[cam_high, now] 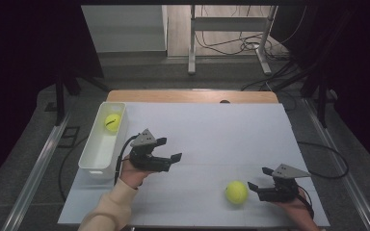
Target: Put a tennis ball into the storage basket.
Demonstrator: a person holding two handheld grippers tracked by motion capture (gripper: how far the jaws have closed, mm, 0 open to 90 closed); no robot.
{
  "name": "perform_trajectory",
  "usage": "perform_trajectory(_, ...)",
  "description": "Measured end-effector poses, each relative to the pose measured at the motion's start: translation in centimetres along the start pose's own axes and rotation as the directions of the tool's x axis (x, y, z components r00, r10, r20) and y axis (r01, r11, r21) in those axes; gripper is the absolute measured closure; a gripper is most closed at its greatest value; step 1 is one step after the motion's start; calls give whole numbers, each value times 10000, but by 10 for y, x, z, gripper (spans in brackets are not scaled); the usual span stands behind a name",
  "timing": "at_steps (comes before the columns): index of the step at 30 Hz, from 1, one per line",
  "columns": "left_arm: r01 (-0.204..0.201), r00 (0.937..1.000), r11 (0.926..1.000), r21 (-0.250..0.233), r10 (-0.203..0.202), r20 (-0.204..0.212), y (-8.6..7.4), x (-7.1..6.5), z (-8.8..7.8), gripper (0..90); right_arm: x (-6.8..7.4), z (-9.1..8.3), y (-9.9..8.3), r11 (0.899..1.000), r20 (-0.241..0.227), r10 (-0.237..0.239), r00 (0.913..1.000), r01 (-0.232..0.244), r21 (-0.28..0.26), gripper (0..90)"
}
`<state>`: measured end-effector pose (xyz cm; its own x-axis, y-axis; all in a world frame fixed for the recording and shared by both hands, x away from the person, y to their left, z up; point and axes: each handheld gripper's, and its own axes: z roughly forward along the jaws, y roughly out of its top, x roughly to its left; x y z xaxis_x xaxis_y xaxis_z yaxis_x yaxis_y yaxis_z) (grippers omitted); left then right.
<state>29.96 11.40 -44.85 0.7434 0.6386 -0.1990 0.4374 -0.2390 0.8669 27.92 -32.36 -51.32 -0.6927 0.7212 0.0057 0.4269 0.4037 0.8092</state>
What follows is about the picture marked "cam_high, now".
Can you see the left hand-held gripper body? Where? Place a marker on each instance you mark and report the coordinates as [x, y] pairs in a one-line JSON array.
[[147, 162]]

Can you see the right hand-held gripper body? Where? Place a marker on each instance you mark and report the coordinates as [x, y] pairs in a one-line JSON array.
[[279, 192]]

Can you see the yellow tennis ball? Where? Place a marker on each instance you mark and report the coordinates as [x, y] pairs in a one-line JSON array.
[[236, 192], [112, 123]]

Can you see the white plastic bin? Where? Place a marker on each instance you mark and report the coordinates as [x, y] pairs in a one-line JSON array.
[[101, 154]]

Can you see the person's left hand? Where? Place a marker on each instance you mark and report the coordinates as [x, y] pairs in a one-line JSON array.
[[133, 176]]

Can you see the person's right hand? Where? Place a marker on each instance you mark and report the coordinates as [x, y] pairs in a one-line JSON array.
[[298, 210]]

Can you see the white table cover sheet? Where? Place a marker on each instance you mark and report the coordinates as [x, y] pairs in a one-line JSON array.
[[205, 134]]

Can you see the dark round table grommet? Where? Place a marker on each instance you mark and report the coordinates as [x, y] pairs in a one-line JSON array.
[[224, 101]]

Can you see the black tripod stand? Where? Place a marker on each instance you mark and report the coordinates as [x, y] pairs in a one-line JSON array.
[[59, 102], [322, 106]]

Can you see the white cabinet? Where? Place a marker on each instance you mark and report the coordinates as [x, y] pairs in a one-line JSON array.
[[125, 29]]

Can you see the white metal stand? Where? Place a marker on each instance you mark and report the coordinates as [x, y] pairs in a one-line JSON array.
[[228, 24]]

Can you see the dark curtain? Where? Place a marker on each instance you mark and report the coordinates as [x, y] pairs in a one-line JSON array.
[[19, 64], [359, 64]]

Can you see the aluminium floor rail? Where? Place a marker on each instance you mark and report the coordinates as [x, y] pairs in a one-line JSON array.
[[361, 205], [35, 179]]

